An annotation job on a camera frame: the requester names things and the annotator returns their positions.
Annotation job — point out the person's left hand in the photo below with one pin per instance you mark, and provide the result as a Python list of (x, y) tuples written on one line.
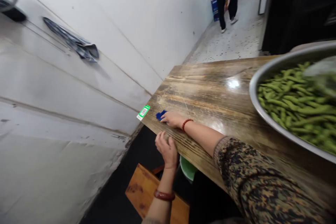
[(168, 153)]

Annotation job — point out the person's right hand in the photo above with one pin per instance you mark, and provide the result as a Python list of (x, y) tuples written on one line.
[(173, 119)]

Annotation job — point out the person's left thumb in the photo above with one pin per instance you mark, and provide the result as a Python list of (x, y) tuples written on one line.
[(171, 141)]

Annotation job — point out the person's right thumb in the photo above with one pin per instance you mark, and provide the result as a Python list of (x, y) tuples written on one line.
[(165, 121)]

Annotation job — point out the person's right fingers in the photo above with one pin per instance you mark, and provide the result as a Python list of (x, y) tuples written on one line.
[(166, 115)]

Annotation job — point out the person's left fingers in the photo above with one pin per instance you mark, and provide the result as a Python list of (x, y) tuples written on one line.
[(159, 138)]

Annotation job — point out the small blue cloth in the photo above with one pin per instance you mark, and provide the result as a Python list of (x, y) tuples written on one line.
[(160, 115)]

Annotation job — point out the green and white sticker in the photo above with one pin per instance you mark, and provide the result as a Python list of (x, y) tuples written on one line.
[(143, 112)]

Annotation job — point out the brown wooden stool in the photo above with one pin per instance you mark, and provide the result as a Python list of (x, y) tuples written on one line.
[(143, 192)]

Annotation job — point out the large metal bowl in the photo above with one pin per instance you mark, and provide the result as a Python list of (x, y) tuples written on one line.
[(265, 77)]

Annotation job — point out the blue carton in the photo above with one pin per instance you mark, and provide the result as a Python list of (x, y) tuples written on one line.
[(215, 10)]

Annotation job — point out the pile of green bean pods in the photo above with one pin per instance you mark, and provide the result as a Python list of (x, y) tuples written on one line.
[(296, 103)]

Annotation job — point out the clear plastic bag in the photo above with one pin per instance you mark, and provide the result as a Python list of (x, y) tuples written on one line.
[(321, 70)]

